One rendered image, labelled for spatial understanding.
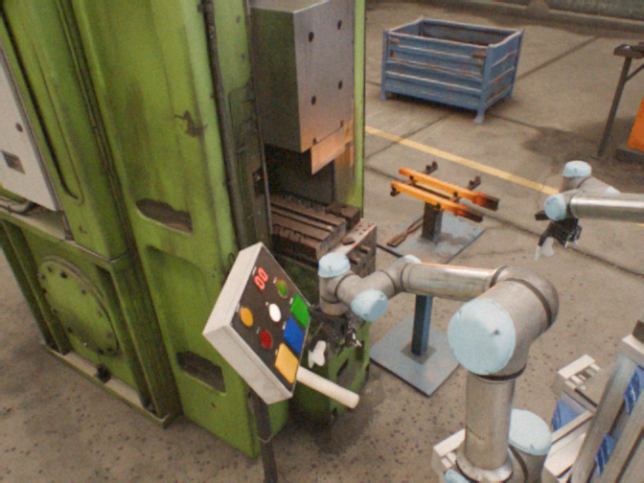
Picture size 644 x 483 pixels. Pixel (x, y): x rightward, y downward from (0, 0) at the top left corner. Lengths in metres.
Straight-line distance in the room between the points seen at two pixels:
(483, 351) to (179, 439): 1.88
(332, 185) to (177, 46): 0.96
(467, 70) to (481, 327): 4.65
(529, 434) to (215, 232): 1.00
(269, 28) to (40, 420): 2.11
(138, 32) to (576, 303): 2.67
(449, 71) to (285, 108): 4.02
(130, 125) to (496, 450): 1.37
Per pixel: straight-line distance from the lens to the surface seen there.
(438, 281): 1.19
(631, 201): 1.54
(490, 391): 1.04
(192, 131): 1.51
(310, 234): 1.92
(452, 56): 5.48
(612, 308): 3.42
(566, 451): 1.72
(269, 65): 1.59
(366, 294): 1.23
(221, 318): 1.32
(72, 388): 2.99
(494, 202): 2.12
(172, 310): 2.20
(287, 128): 1.63
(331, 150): 1.77
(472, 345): 0.95
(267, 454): 1.95
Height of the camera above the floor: 2.07
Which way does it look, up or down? 35 degrees down
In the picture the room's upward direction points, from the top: 2 degrees counter-clockwise
